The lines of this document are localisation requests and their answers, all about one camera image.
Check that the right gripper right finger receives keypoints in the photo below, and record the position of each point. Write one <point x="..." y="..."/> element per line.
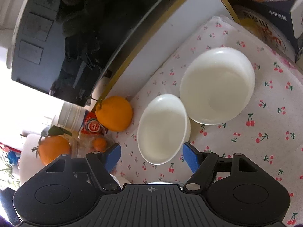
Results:
<point x="202" y="164"/>

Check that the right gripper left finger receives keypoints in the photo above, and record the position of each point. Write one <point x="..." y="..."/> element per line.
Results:
<point x="101" y="164"/>

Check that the white bowl small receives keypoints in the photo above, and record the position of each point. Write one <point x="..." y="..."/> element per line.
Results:
<point x="121" y="179"/>

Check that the cream bowl large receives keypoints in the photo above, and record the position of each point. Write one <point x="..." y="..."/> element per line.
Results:
<point x="217" y="86"/>

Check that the glass jar of kumquats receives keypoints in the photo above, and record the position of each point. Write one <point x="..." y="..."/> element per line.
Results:
<point x="82" y="144"/>

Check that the red snack packet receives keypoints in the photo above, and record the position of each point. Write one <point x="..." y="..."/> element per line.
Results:
<point x="91" y="126"/>

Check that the orange on tablecloth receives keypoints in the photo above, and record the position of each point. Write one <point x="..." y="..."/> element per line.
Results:
<point x="114" y="113"/>

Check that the orange with leaves on jar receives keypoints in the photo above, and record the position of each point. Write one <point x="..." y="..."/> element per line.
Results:
<point x="52" y="143"/>

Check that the stack of white cups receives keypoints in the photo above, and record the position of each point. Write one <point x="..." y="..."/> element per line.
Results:
<point x="71" y="117"/>

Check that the black microwave oven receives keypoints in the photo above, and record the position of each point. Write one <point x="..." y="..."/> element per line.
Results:
<point x="63" y="47"/>

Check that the dark cardboard box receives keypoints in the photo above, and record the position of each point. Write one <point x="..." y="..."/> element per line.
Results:
<point x="279" y="21"/>

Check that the white board under microwave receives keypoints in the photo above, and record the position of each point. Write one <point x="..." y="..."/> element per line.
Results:
<point x="154" y="40"/>

